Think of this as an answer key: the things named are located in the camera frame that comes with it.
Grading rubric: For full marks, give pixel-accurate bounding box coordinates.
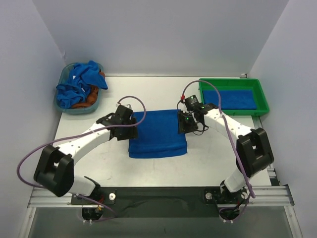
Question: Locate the orange brown towel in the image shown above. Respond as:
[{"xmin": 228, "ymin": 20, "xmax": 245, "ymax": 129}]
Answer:
[{"xmin": 69, "ymin": 66, "xmax": 108, "ymax": 109}]

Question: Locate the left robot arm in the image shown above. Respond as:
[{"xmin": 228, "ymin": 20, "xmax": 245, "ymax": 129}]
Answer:
[{"xmin": 33, "ymin": 105, "xmax": 138, "ymax": 197}]

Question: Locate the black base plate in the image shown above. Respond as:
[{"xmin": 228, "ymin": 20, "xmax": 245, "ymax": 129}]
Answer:
[{"xmin": 71, "ymin": 186, "xmax": 248, "ymax": 222}]

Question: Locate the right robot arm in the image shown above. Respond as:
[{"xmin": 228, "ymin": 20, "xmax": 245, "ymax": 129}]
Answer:
[{"xmin": 177, "ymin": 104, "xmax": 274, "ymax": 198}]

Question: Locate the pile of blue towels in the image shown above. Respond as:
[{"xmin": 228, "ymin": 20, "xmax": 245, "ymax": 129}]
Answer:
[{"xmin": 55, "ymin": 60, "xmax": 109, "ymax": 109}]

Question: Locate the blue towel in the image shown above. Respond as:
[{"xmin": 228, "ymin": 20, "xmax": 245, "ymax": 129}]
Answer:
[
  {"xmin": 128, "ymin": 109, "xmax": 187, "ymax": 159},
  {"xmin": 203, "ymin": 90, "xmax": 257, "ymax": 110}
]

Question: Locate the aluminium frame rail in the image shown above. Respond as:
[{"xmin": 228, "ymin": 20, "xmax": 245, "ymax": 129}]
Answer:
[{"xmin": 27, "ymin": 186, "xmax": 294, "ymax": 208}]

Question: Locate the teal plastic basket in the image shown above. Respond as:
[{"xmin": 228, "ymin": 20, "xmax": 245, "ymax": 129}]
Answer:
[{"xmin": 53, "ymin": 62, "xmax": 104, "ymax": 115}]

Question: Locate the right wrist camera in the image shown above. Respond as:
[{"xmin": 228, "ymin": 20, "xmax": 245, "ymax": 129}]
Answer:
[{"xmin": 185, "ymin": 95, "xmax": 201, "ymax": 111}]

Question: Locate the green plastic tray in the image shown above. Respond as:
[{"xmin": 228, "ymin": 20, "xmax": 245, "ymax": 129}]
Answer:
[{"xmin": 199, "ymin": 78, "xmax": 269, "ymax": 116}]

